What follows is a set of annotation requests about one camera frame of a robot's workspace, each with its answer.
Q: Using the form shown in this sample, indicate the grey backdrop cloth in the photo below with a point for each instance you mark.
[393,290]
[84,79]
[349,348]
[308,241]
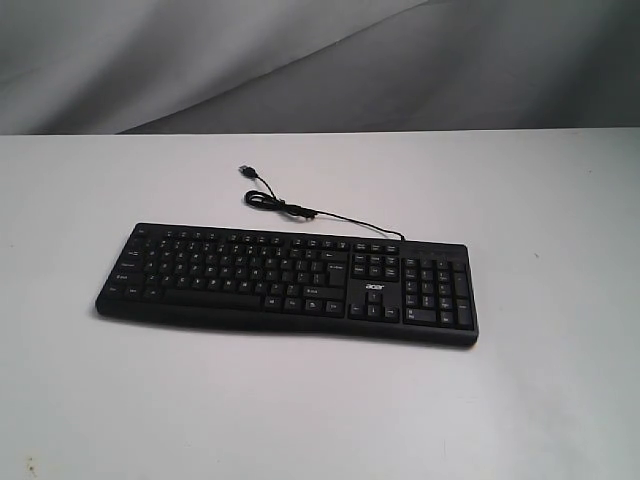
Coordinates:
[201,67]

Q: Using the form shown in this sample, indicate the black acer keyboard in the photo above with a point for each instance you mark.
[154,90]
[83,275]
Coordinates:
[293,283]

